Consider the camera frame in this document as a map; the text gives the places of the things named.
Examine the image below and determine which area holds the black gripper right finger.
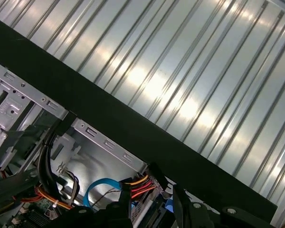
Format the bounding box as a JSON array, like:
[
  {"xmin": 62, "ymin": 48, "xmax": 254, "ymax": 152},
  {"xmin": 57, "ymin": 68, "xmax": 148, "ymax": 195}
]
[{"xmin": 172, "ymin": 184, "xmax": 277, "ymax": 228}]

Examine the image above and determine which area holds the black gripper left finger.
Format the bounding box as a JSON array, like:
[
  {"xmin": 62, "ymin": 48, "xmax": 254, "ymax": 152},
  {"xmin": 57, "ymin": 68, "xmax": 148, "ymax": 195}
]
[{"xmin": 71, "ymin": 181, "xmax": 133, "ymax": 228}]

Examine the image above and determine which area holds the hard disk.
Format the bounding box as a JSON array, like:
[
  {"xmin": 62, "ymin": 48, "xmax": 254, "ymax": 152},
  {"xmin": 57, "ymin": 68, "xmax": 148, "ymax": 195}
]
[{"xmin": 130, "ymin": 190, "xmax": 176, "ymax": 228}]

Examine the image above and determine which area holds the green motherboard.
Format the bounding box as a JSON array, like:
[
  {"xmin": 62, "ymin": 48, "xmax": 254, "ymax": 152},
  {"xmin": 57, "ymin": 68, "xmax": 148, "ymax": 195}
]
[{"xmin": 11, "ymin": 198, "xmax": 65, "ymax": 228}]

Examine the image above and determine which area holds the black PC case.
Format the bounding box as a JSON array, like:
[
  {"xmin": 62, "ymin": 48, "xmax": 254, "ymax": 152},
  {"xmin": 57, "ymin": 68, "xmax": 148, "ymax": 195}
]
[{"xmin": 0, "ymin": 14, "xmax": 278, "ymax": 228}]

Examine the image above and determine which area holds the grey metal drive cage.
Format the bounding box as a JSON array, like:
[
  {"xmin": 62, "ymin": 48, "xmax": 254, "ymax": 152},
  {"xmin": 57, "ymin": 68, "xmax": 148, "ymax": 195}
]
[{"xmin": 0, "ymin": 59, "xmax": 41, "ymax": 157}]

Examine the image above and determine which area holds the blue data wire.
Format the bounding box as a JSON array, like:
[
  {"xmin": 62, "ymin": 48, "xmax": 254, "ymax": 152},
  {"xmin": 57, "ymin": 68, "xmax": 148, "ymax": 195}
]
[{"xmin": 84, "ymin": 178, "xmax": 121, "ymax": 209}]

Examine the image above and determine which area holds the red yellow power wire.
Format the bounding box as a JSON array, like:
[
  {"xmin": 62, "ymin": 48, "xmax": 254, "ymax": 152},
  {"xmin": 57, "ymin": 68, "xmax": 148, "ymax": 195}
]
[{"xmin": 130, "ymin": 162, "xmax": 168, "ymax": 199}]

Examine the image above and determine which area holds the orange wire bundle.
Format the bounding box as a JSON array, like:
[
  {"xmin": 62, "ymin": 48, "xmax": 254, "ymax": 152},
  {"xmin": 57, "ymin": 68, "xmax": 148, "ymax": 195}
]
[{"xmin": 34, "ymin": 185, "xmax": 73, "ymax": 210}]

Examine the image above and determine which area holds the black cable bundle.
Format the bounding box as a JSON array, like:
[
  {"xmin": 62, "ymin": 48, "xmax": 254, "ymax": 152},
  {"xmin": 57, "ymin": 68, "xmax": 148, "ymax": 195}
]
[{"xmin": 37, "ymin": 116, "xmax": 71, "ymax": 206}]

